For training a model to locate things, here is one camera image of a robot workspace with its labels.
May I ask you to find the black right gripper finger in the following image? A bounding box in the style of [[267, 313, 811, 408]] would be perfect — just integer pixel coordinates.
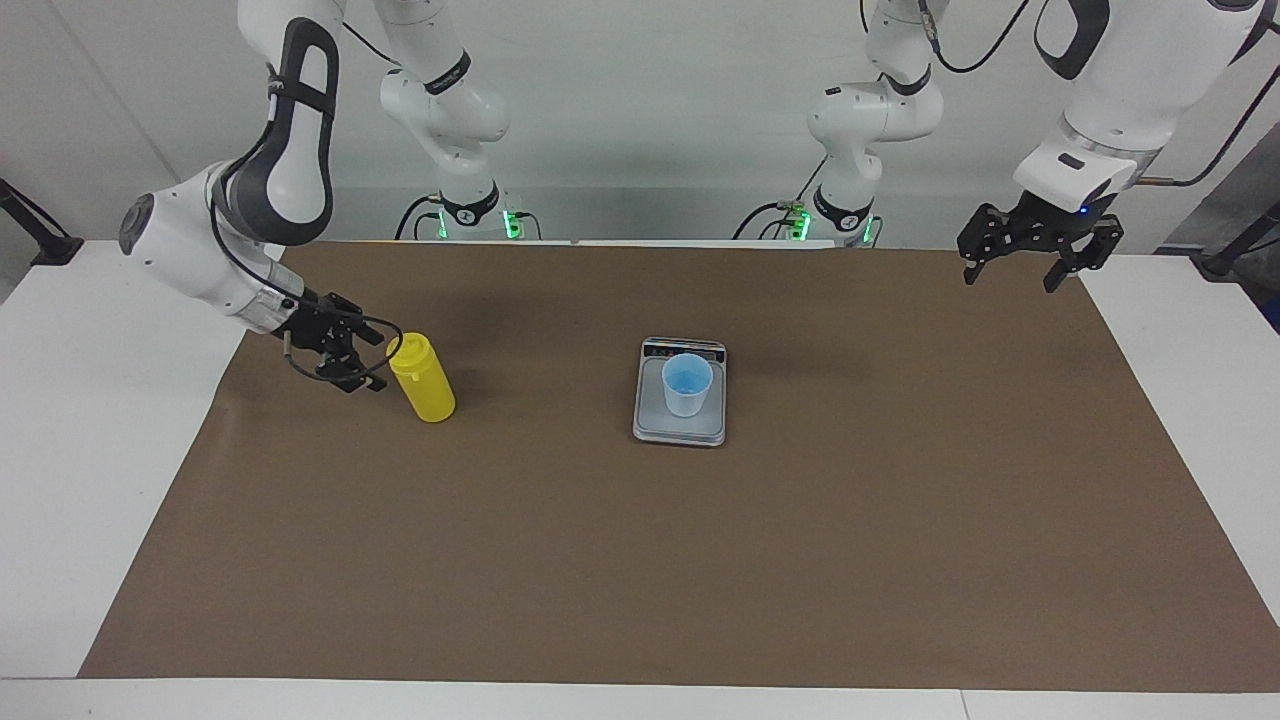
[[318, 292, 387, 349], [316, 346, 390, 394]]

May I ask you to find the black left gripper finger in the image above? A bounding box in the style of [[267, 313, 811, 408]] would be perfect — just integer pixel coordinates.
[[1042, 216, 1126, 295], [956, 204, 1003, 287]]

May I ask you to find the yellow squeeze bottle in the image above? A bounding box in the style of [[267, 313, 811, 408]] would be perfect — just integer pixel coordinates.
[[387, 333, 458, 424]]

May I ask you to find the light blue plastic cup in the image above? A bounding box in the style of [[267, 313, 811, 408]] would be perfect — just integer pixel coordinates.
[[662, 352, 715, 419]]

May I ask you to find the silver digital kitchen scale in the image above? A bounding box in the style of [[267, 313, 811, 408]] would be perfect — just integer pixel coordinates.
[[631, 337, 728, 448]]

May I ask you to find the brown table mat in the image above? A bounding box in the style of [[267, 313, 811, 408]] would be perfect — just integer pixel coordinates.
[[78, 242, 1280, 694]]

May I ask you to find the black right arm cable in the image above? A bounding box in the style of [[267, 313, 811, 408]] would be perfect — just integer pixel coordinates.
[[205, 18, 405, 384]]

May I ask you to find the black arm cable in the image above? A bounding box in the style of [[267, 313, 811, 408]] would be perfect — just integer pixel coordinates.
[[205, 18, 405, 384], [915, 0, 1273, 189]]

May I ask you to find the black camera stand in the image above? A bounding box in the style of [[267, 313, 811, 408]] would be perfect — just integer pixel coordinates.
[[0, 178, 85, 267], [1188, 200, 1280, 280]]

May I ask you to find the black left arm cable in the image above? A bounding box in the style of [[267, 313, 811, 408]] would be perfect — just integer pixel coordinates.
[[915, 0, 1273, 189]]

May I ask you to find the black left base cable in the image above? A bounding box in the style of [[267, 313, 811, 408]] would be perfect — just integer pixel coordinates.
[[732, 198, 807, 242]]

